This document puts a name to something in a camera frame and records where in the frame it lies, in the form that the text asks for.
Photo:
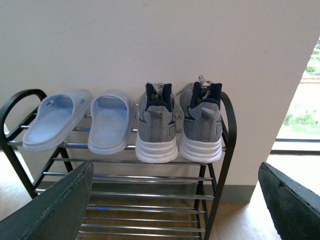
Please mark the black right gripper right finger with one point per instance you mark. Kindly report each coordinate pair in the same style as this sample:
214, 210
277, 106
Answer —
294, 209

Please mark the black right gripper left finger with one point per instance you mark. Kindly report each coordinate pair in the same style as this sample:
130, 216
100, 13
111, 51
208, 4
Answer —
55, 214

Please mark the light blue slipper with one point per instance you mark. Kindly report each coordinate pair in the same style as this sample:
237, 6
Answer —
112, 116
56, 117

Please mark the grey knit sneaker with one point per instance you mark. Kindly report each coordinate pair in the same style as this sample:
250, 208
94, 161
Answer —
200, 108
156, 141

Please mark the black metal shoe rack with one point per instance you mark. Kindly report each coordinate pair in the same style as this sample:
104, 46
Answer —
129, 199

